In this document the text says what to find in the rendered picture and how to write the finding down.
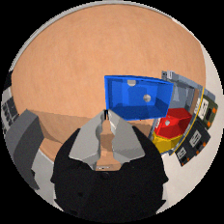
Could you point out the blue bin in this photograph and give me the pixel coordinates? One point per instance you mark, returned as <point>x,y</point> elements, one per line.
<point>128,101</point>

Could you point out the olive green tool case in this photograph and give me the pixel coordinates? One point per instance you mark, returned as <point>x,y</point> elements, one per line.
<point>207,111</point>

